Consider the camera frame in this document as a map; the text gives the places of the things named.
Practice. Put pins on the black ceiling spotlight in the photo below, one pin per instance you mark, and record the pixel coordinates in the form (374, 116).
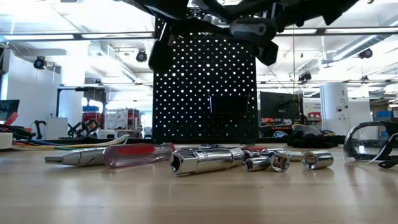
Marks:
(141, 56)
(365, 53)
(39, 63)
(304, 77)

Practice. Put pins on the clear black safety glasses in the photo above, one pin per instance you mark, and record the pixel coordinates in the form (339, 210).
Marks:
(360, 146)

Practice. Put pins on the black computer monitor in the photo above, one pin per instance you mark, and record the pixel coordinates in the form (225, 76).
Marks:
(280, 105)

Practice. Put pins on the grey metal utility knife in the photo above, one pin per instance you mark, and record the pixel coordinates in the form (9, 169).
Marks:
(74, 157)

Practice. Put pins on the black plastic pegboard bin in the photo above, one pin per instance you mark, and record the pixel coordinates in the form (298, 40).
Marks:
(230, 105)

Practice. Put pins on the white round column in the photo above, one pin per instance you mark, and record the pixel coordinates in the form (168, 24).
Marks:
(334, 109)

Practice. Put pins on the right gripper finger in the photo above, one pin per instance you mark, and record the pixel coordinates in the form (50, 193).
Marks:
(267, 53)

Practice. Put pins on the black perforated pegboard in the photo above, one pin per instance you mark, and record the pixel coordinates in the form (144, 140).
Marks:
(202, 93)

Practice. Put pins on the black grey work glove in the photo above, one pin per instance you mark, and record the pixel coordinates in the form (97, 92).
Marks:
(306, 129)
(311, 142)

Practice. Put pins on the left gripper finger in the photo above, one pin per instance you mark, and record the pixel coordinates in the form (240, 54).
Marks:
(160, 57)
(199, 28)

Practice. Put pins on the white block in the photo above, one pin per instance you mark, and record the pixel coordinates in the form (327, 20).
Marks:
(5, 141)

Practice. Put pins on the dark screen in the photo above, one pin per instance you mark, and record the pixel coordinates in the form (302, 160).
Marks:
(8, 109)

